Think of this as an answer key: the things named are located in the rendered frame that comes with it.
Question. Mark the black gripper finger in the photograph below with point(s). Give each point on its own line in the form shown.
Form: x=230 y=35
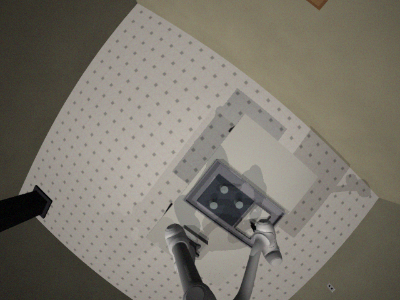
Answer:
x=253 y=226

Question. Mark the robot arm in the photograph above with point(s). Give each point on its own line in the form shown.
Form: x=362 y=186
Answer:
x=183 y=252

